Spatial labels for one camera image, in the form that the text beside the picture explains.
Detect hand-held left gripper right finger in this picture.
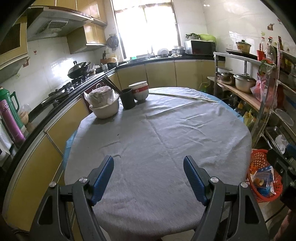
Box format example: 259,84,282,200
183,155,270,241

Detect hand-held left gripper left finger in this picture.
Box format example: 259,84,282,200
29,155,115,241

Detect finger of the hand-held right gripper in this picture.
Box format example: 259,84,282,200
285,144,296,158
267,149,288,172

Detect blue medicine box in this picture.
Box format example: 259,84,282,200
258,166,274,179

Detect orange plastic basket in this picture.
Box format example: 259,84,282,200
245,149,284,203

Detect blue plastic bag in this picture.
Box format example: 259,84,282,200
257,185,274,197

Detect person's right hand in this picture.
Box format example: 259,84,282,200
275,207,296,241

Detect white plastic bag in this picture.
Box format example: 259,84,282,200
275,134,288,151

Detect steel tray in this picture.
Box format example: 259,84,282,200
265,126,293,153

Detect clear plastic container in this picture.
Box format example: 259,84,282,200
274,108,295,127

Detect yellow plastic bag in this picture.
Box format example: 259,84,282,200
243,110,257,130

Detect metal storage rack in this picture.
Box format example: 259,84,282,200
213,43,296,163

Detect grey tablecloth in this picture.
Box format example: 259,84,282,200
64,87,252,239

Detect pink plastic bag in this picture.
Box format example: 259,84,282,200
250,74,270,103

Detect metal basin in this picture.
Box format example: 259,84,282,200
90,97,120,119

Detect wooden shelf board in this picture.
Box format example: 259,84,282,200
216,80,271,113

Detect blue tablecloth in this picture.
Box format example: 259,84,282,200
66,89,245,149

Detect large stainless steel pot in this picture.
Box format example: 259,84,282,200
233,74,257,93

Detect plastic-wrapped bowls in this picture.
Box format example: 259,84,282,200
84,86,116,108

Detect long wooden stick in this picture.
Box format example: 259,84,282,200
149,91,219,103

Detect black chopstick holder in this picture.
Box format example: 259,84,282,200
121,88,136,110

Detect red-banded white bowl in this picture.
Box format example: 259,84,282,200
132,85,149,103

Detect dark sauce bottle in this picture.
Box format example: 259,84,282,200
277,36,285,70

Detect small stainless steel pot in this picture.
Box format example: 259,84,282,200
218,68,235,85

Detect clear oil bottle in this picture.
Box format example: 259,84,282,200
266,38,278,66

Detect gas stove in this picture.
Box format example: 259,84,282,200
42,77,93,107

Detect bowl in clear bag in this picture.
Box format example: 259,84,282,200
18,104,31,126

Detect white cloth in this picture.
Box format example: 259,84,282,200
0,120,14,160

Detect induction cooker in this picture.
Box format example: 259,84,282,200
226,49,257,59

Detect pink thermos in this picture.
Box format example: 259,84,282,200
0,100,26,143

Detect yellow base cabinets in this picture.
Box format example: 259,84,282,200
2,59,216,232

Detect black wok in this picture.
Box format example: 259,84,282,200
68,61,92,79

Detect lidded enamel pot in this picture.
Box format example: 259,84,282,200
236,40,252,54

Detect green thermos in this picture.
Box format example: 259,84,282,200
0,87,19,130

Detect aluminium pot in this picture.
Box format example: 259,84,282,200
171,46,186,56

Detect microwave oven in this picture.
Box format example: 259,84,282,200
185,40,216,55

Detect green basin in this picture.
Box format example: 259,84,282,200
199,34,216,43

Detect hanging round strainer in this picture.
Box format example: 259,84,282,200
107,34,119,50

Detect window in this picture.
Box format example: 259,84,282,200
111,0,181,59

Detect range hood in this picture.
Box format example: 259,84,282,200
26,6,94,42

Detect yellow upper cabinets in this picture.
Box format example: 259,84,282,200
30,0,108,26

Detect small yellow wall cabinet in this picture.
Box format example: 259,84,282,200
67,23,107,55

